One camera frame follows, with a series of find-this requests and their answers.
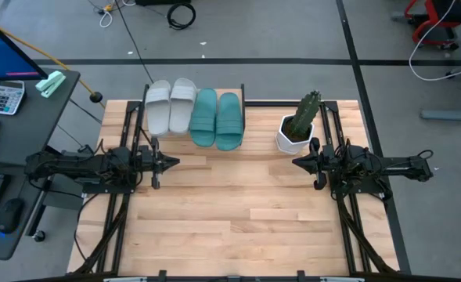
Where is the white plant pot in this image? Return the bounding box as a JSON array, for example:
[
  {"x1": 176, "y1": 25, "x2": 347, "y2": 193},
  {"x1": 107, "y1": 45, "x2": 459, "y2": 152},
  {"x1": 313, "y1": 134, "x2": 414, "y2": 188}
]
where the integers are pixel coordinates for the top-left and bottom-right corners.
[{"x1": 276, "y1": 114, "x2": 315, "y2": 156}]

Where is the grey metal stand foot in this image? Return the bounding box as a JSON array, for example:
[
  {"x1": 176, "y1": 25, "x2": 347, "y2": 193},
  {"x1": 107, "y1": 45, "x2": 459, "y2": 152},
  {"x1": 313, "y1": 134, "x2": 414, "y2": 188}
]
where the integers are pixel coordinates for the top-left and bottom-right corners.
[{"x1": 420, "y1": 99, "x2": 461, "y2": 121}]

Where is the grey rubber slide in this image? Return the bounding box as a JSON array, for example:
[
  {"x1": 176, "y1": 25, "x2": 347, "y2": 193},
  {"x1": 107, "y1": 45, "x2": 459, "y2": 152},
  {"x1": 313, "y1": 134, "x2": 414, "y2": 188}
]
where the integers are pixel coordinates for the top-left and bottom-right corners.
[
  {"x1": 144, "y1": 79, "x2": 172, "y2": 138},
  {"x1": 169, "y1": 77, "x2": 198, "y2": 136}
]

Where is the black computer mouse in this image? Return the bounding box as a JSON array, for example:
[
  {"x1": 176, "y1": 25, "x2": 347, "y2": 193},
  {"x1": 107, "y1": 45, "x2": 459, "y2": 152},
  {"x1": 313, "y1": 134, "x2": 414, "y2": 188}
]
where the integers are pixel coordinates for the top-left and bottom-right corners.
[{"x1": 0, "y1": 197, "x2": 25, "y2": 236}]

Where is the wooden shelf with black frame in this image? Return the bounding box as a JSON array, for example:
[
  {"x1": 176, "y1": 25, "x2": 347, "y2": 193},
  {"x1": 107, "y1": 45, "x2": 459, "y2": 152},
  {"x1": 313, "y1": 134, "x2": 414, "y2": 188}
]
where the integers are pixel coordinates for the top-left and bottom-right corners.
[{"x1": 135, "y1": 83, "x2": 247, "y2": 149}]

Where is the coiled black cable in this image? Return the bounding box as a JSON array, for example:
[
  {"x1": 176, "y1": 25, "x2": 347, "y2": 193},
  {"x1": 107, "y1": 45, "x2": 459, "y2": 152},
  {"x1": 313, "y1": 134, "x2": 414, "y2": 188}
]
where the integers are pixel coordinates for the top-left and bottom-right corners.
[{"x1": 166, "y1": 2, "x2": 197, "y2": 31}]

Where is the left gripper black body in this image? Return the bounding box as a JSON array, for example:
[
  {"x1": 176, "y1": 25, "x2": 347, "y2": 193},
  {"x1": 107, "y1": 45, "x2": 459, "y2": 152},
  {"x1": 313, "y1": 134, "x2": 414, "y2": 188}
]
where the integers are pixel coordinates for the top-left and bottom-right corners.
[{"x1": 138, "y1": 136, "x2": 162, "y2": 190}]

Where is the long white cable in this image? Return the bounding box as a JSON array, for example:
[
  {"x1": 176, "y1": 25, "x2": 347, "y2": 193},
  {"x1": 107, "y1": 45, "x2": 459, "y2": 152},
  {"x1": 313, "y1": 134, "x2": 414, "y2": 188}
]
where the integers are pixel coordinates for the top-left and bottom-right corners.
[{"x1": 409, "y1": 0, "x2": 461, "y2": 82}]

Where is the mint green stapler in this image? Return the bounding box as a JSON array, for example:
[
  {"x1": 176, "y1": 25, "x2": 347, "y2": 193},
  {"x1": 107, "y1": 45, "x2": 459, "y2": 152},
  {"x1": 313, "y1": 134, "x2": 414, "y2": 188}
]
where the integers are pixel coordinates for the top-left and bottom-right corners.
[{"x1": 34, "y1": 70, "x2": 67, "y2": 99}]

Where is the white calculator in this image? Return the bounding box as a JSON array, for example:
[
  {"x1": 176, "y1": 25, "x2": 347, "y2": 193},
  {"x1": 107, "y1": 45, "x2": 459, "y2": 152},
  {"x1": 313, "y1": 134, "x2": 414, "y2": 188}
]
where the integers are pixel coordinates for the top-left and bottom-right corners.
[{"x1": 0, "y1": 80, "x2": 27, "y2": 117}]

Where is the dark grey desk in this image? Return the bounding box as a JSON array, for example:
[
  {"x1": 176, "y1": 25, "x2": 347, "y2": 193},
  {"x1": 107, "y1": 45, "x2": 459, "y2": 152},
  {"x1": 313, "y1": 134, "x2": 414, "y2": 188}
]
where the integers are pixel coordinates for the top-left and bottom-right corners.
[{"x1": 0, "y1": 68, "x2": 81, "y2": 262}]

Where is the teal rubber slide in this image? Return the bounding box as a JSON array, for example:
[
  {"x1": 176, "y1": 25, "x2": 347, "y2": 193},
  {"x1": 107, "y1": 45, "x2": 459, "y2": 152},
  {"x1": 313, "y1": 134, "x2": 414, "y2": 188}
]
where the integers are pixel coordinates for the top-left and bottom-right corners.
[
  {"x1": 215, "y1": 92, "x2": 244, "y2": 152},
  {"x1": 189, "y1": 87, "x2": 218, "y2": 148}
]

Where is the short white cable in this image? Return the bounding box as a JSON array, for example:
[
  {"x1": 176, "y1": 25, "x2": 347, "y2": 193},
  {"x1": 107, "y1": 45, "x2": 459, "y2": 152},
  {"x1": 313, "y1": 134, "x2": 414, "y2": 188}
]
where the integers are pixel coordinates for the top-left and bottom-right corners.
[{"x1": 99, "y1": 9, "x2": 113, "y2": 29}]

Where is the red and black cart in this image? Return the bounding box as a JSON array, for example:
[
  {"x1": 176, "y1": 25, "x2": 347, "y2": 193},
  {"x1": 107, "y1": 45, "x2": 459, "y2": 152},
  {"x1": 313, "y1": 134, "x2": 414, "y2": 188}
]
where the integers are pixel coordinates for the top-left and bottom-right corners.
[{"x1": 390, "y1": 0, "x2": 461, "y2": 52}]

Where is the black table frame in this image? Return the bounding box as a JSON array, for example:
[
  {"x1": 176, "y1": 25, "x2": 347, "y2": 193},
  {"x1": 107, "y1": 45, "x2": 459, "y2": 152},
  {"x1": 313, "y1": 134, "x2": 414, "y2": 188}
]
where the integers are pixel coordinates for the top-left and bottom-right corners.
[{"x1": 67, "y1": 99, "x2": 402, "y2": 282}]

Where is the yellow cable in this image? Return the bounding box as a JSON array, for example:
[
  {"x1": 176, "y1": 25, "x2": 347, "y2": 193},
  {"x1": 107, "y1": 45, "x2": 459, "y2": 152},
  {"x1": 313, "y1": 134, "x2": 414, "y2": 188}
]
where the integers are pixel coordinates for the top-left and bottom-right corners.
[{"x1": 0, "y1": 26, "x2": 106, "y2": 110}]

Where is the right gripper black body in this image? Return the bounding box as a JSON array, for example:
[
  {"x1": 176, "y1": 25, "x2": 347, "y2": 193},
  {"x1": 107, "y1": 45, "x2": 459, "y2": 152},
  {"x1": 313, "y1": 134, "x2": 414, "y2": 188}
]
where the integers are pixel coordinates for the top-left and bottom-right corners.
[{"x1": 310, "y1": 136, "x2": 337, "y2": 192}]

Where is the long black cable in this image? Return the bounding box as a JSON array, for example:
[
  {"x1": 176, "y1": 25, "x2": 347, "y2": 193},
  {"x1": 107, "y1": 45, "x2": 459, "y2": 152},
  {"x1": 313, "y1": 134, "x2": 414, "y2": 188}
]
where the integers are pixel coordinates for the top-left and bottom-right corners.
[{"x1": 113, "y1": 0, "x2": 155, "y2": 85}]

